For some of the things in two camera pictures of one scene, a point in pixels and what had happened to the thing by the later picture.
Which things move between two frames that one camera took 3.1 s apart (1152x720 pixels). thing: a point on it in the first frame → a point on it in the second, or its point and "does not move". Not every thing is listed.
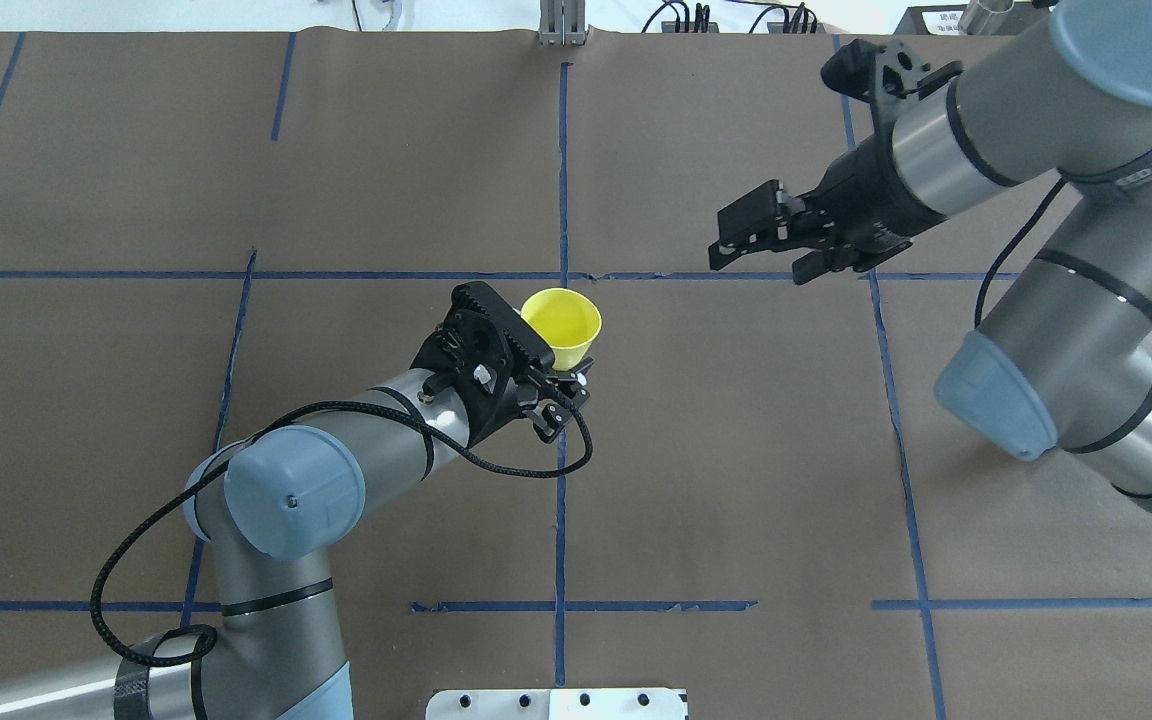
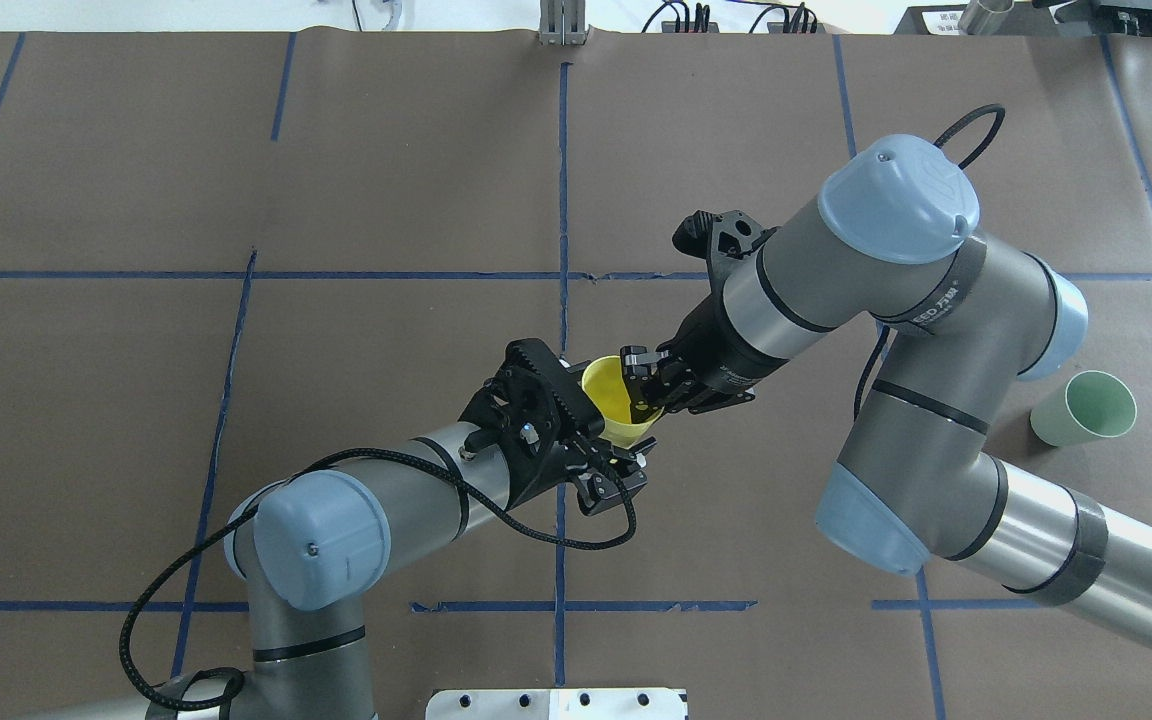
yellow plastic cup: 567,321 → 605,384
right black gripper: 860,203 → 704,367
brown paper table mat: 148,245 does not move
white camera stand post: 558,704 does not move
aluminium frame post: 562,22 does not move
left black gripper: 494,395 → 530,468
